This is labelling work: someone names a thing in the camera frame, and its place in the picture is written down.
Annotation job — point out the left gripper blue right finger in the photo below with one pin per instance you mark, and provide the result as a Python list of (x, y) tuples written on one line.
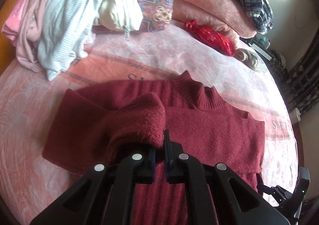
[(215, 194)]

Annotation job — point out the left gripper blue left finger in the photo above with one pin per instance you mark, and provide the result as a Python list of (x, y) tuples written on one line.
[(104, 194)]

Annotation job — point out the dark red knit sweater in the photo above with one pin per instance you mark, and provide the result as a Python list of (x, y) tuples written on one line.
[(94, 123)]

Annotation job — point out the pink Sweet Dream blanket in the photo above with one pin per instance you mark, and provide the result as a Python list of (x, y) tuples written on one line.
[(29, 102)]

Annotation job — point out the dark floral curtain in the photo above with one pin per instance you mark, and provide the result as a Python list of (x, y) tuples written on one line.
[(303, 81)]

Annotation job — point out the beige folded garment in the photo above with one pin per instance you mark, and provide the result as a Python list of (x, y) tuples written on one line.
[(249, 59)]

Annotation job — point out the red shiny gift bag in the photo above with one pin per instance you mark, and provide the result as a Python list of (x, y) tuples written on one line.
[(210, 37)]

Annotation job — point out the cream white garment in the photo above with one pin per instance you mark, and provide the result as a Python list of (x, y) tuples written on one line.
[(120, 15)]

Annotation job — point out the pink garment pile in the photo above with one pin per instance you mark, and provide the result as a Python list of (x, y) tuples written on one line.
[(23, 28)]

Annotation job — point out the folded pink fleece blanket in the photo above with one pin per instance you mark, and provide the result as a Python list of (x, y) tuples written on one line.
[(224, 16)]

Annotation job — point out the colourful patterned pillow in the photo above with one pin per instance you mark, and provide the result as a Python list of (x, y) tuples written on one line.
[(157, 14)]

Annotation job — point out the light blue ribbed garment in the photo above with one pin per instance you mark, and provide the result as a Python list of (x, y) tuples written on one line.
[(67, 26)]

